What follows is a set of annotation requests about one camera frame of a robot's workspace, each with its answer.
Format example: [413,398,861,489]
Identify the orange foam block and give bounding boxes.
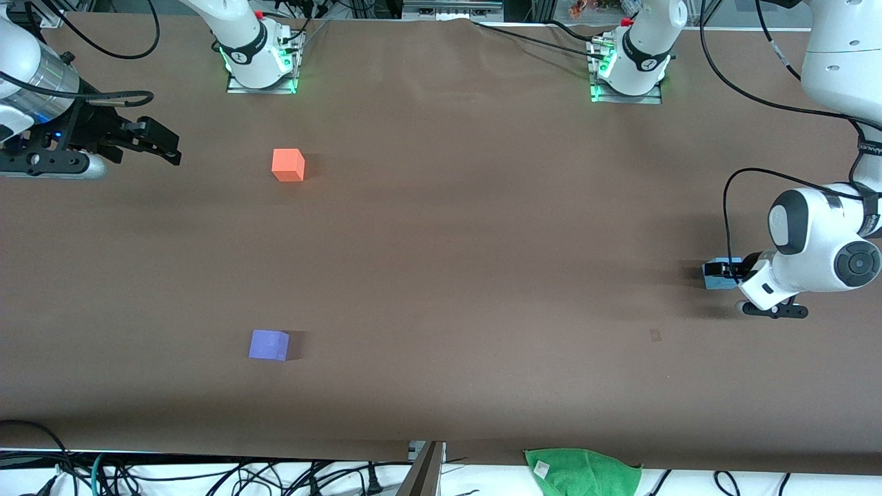
[271,148,306,183]

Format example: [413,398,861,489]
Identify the short black base cable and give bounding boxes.
[544,19,608,43]

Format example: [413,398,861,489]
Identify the long black base cable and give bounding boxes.
[472,19,602,59]

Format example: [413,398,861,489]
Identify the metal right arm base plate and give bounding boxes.
[226,31,305,95]

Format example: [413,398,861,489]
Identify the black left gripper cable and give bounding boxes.
[699,0,882,285]

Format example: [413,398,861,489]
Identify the green cloth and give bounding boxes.
[524,448,643,496]

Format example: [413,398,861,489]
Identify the black looped floor cable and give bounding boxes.
[0,419,81,496]

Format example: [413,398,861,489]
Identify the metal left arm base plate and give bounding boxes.
[587,38,664,105]

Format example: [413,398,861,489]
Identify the brown table cover sheet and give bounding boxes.
[0,10,882,476]

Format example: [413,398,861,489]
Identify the light blue foam block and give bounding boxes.
[702,258,743,290]

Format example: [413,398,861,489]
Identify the purple foam block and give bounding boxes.
[248,329,291,362]

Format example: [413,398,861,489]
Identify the grey aluminium frame post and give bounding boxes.
[396,441,447,496]

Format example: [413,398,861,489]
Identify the thin black hanging cable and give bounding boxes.
[755,0,804,81]

